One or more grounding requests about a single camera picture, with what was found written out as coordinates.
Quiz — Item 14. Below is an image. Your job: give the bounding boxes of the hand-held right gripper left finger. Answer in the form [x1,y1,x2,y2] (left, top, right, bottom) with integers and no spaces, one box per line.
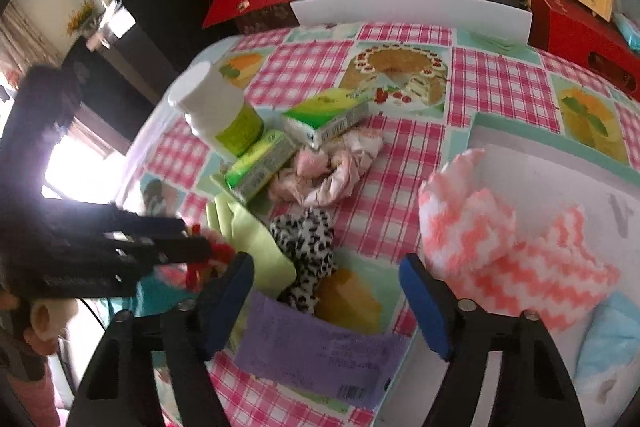
[65,252,256,427]

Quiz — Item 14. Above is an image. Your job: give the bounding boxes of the white bottle green label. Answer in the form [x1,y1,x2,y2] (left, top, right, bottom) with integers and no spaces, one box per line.
[167,62,266,158]

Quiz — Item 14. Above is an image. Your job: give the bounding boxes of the red box with window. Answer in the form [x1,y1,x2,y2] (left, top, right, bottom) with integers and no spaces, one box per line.
[517,0,640,100]

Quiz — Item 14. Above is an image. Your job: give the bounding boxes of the pink fabric scrunchie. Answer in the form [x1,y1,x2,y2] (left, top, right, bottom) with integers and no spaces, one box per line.
[267,127,385,208]

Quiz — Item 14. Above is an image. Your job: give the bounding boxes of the blue wet wipes packet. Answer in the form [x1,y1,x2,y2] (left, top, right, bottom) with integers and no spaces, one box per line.
[614,13,640,52]

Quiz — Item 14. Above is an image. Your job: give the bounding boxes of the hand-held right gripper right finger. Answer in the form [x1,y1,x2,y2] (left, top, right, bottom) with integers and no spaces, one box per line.
[398,253,587,427]

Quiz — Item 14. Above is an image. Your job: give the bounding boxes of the small green carton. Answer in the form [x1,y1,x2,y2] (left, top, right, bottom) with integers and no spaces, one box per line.
[224,129,301,202]

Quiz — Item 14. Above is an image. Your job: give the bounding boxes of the blue face mask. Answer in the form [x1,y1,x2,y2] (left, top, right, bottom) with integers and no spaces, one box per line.
[575,292,640,395]

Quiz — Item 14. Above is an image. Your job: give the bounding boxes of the white shallow tray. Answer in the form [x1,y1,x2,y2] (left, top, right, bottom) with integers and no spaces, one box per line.
[467,111,640,403]

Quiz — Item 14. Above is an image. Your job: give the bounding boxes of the white bed footboard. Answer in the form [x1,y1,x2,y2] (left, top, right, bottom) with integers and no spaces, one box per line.
[290,0,533,45]

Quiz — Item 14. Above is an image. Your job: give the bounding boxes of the red box with gold clasp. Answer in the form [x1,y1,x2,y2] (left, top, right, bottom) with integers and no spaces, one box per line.
[201,0,296,30]

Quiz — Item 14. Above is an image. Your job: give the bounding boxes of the purple paper slip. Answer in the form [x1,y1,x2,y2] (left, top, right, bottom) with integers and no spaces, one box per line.
[234,291,407,412]

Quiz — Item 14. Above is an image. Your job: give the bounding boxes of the person's left hand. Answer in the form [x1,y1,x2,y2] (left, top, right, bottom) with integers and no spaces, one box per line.
[27,297,81,355]

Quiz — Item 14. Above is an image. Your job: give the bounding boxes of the dark low cabinet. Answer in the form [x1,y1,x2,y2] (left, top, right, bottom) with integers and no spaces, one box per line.
[60,27,161,152]

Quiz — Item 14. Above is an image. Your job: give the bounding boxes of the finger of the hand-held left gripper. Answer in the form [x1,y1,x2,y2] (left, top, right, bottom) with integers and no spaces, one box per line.
[112,237,215,268]
[102,204,190,240]

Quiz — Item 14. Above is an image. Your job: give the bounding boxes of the yellow flowers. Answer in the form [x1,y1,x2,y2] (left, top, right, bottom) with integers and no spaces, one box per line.
[67,0,101,35]

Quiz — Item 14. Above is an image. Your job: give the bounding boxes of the light green cloth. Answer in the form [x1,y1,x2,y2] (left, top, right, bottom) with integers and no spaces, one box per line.
[206,194,298,308]

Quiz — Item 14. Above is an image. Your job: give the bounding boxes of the large green carton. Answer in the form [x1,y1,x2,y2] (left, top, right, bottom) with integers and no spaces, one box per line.
[281,88,370,148]

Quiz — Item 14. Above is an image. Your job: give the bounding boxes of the pink white zigzag towel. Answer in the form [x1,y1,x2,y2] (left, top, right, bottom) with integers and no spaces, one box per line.
[417,148,622,330]

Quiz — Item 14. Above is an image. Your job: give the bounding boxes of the teal patterned pouch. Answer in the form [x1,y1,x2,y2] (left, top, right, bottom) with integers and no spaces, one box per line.
[107,279,171,368]

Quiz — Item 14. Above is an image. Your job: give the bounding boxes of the leopard print scrunchie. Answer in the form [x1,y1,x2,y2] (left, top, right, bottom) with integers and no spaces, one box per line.
[269,207,337,315]

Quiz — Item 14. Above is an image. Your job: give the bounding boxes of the black speaker cabinet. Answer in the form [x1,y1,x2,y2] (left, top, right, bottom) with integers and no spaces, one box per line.
[97,0,236,72]

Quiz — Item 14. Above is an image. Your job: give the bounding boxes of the thin black cable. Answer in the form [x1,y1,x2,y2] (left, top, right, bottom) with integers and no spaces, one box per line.
[82,299,113,328]

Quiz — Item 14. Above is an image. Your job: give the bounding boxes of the dark brown patterned box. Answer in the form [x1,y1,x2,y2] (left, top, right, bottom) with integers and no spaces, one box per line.
[235,2,296,35]

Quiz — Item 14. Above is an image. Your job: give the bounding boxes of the red yellow plush toy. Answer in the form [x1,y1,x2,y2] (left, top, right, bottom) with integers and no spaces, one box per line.
[181,222,236,293]

